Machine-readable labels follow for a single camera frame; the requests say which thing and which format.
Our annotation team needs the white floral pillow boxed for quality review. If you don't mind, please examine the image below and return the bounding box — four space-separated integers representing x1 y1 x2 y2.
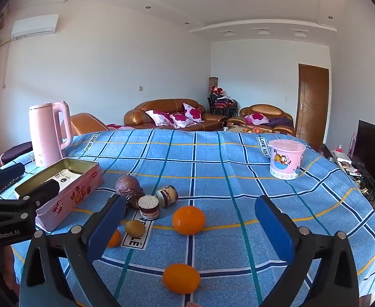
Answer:
145 110 175 127
245 113 269 125
183 103 203 123
168 113 197 129

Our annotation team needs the orange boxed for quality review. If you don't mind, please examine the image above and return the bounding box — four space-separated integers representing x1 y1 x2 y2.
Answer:
172 206 206 235
162 264 201 294
106 229 122 248

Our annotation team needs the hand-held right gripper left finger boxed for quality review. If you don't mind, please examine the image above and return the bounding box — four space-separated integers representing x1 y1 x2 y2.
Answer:
19 193 127 307

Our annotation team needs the brown wooden door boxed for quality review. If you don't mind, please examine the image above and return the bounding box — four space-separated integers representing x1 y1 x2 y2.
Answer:
295 63 330 150

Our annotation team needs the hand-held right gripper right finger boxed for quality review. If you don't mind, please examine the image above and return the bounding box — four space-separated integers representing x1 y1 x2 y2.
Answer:
254 194 361 307

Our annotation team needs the small brown leather sofa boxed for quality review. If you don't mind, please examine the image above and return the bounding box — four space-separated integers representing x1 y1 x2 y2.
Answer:
239 104 295 136

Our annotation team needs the round brown fruit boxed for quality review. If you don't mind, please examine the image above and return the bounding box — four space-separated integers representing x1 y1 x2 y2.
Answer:
125 219 146 236

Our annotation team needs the white air conditioner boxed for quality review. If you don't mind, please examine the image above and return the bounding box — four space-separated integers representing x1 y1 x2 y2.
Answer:
11 14 59 40

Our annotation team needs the coffee table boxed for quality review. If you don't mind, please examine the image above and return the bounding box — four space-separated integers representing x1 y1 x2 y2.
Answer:
226 125 274 134

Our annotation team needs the purple blanket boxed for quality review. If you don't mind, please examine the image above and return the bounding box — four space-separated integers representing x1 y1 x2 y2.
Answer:
266 117 294 128

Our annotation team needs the brown leather chair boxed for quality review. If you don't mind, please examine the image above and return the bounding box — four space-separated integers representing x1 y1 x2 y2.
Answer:
61 113 109 136

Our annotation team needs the television cabinet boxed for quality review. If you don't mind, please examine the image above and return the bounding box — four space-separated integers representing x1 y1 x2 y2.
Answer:
320 144 375 199

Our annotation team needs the smooth purple passion fruit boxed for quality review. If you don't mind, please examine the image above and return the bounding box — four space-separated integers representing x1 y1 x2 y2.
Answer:
115 174 142 196

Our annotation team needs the large brown leather sofa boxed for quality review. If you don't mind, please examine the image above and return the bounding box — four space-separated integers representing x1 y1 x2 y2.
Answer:
124 98 228 131

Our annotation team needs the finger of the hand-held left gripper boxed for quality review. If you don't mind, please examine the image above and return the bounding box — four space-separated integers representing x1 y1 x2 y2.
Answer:
0 179 60 221
0 162 26 199

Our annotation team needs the pink tin box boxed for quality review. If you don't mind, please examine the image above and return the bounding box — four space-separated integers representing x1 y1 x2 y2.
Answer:
14 158 104 233

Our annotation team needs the pink cartoon cup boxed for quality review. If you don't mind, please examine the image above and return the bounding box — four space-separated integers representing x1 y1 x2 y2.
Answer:
268 139 306 180

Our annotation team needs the purple round stool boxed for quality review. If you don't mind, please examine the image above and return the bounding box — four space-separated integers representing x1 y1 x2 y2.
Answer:
0 141 34 166

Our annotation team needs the black television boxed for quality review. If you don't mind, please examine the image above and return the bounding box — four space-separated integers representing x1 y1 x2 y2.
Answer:
350 120 375 195

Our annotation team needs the pink electric kettle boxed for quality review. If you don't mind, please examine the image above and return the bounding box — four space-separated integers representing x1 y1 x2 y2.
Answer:
28 101 73 168

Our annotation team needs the stack of dark chairs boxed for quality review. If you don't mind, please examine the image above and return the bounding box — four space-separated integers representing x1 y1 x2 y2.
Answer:
207 94 238 118

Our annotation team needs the small brown striped jar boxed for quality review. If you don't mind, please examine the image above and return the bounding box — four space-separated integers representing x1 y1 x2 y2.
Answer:
138 194 160 221
156 185 179 209

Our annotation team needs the blue plaid tablecloth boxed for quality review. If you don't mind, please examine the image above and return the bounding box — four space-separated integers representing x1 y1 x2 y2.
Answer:
0 129 375 307

